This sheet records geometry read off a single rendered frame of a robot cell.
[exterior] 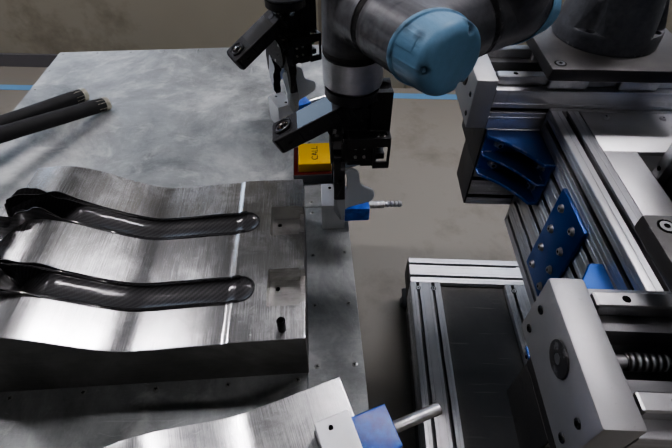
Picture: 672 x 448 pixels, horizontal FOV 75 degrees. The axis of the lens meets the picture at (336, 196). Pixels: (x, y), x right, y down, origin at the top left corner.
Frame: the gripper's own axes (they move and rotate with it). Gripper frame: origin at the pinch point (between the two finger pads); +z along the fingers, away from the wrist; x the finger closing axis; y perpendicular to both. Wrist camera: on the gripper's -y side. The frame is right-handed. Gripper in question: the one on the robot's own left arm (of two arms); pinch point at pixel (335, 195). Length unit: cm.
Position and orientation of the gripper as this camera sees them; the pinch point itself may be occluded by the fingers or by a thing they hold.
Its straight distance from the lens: 69.8
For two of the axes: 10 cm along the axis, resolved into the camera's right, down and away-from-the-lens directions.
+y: 10.0, -0.4, 0.3
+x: -0.5, -7.0, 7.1
